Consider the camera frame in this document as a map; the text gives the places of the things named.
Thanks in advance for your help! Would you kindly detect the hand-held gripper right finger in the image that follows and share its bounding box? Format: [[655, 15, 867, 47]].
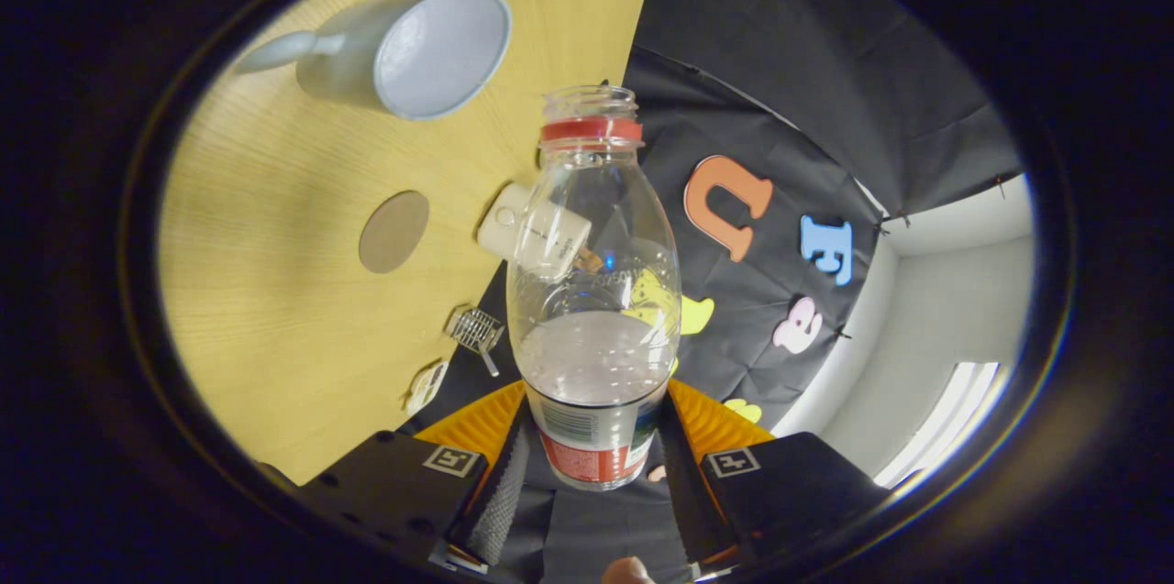
[[659, 379, 891, 567]]

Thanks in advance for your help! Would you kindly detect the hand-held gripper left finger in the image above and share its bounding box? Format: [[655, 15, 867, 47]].
[[298, 380, 535, 571]]

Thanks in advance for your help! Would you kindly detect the clear plastic juice bottle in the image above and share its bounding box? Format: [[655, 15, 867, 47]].
[[505, 85, 682, 491]]

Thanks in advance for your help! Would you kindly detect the round brown coaster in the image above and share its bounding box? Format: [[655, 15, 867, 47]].
[[358, 190, 431, 275]]

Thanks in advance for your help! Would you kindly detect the grey white cup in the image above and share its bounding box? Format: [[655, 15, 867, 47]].
[[234, 0, 513, 122]]

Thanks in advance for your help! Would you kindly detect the white divided dish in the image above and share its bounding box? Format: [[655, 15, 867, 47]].
[[404, 360, 450, 415]]

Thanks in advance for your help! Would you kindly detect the large ceiling light panel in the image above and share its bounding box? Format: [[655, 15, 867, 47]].
[[873, 362, 1010, 489]]

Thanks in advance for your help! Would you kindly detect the wooden table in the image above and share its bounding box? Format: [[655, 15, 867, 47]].
[[158, 0, 668, 486]]

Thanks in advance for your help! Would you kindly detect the white toaster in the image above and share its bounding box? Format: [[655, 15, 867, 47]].
[[477, 182, 593, 282]]

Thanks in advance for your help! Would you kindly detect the metal wire rack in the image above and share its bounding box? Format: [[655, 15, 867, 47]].
[[445, 307, 506, 356]]

